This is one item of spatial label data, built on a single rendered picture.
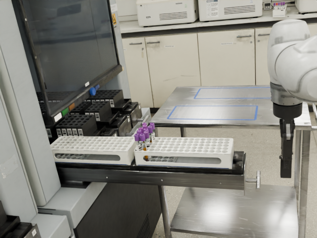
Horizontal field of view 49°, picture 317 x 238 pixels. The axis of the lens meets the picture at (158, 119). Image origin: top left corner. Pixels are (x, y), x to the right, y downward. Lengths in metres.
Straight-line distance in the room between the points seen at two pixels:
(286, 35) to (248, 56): 2.41
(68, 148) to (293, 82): 0.75
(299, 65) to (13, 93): 0.72
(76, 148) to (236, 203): 0.91
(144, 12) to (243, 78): 1.11
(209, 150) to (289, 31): 0.39
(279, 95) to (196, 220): 0.91
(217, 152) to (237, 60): 2.33
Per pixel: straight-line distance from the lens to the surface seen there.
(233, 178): 1.03
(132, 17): 4.11
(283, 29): 0.90
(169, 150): 1.07
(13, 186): 1.04
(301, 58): 0.76
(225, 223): 1.68
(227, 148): 1.05
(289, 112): 0.97
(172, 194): 2.37
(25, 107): 1.06
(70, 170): 1.20
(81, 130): 1.30
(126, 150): 1.09
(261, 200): 1.82
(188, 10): 3.30
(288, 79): 0.77
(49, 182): 1.17
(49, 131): 1.38
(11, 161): 1.02
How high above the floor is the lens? 1.36
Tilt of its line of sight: 22 degrees down
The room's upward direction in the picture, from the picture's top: 7 degrees counter-clockwise
